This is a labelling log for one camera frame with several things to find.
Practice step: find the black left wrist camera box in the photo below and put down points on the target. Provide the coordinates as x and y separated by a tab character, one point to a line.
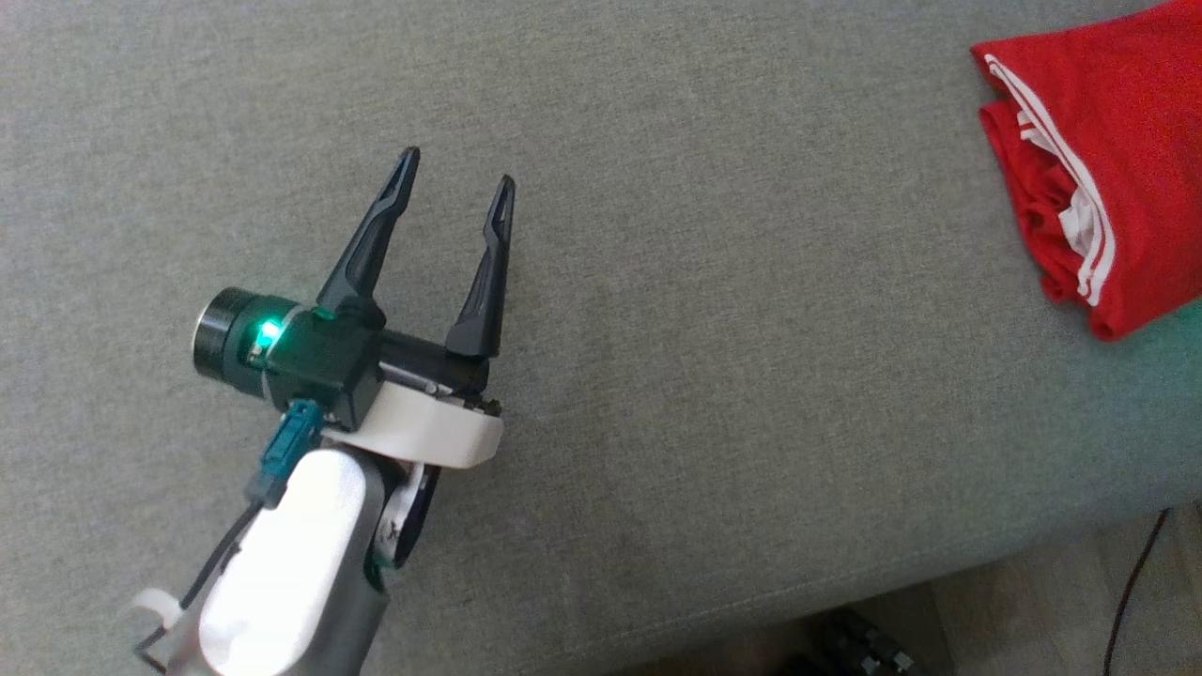
329	366

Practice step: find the grey and yellow sofa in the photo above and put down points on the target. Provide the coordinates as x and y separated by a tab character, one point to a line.
657	376

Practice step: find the red and white shirt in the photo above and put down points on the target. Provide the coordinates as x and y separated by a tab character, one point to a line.
1127	141

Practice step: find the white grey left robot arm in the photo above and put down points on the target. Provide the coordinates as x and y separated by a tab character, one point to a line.
282	563

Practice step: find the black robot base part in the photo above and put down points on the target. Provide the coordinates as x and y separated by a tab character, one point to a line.
855	648

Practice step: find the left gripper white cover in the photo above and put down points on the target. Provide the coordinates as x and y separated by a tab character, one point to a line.
432	432

